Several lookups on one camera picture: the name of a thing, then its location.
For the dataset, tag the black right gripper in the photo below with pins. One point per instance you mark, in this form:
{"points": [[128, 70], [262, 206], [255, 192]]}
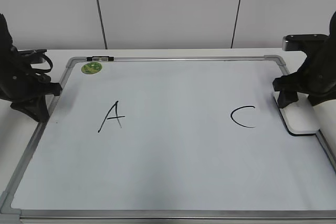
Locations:
{"points": [[318, 73]]}

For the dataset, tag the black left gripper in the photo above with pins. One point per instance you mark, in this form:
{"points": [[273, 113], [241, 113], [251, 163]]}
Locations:
{"points": [[21, 80]]}

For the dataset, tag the white whiteboard eraser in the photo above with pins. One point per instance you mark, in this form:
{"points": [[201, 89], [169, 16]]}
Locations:
{"points": [[299, 117]]}

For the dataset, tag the round green sticker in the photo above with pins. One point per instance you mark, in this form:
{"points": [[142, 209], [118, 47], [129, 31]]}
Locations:
{"points": [[91, 68]]}

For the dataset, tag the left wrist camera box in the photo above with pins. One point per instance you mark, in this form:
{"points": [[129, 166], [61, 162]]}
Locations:
{"points": [[33, 56]]}

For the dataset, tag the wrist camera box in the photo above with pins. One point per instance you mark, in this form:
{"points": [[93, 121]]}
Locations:
{"points": [[302, 42], [33, 56]]}

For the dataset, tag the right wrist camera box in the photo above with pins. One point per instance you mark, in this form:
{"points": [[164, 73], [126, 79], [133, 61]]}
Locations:
{"points": [[302, 42]]}

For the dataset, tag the white whiteboard with grey frame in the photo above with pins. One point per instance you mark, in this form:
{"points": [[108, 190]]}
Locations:
{"points": [[171, 140]]}

